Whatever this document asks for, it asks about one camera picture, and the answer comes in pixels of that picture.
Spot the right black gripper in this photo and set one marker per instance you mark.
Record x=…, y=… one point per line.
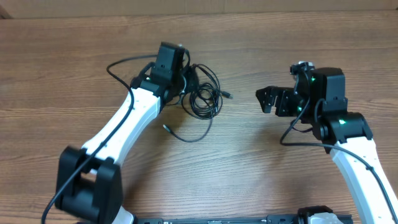
x=283, y=96

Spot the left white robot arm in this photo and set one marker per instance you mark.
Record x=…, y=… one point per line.
x=89, y=183

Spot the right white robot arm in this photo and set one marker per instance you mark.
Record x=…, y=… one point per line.
x=348, y=139

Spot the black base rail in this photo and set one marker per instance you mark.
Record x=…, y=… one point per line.
x=313, y=214

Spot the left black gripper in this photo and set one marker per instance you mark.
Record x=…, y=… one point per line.
x=185, y=68

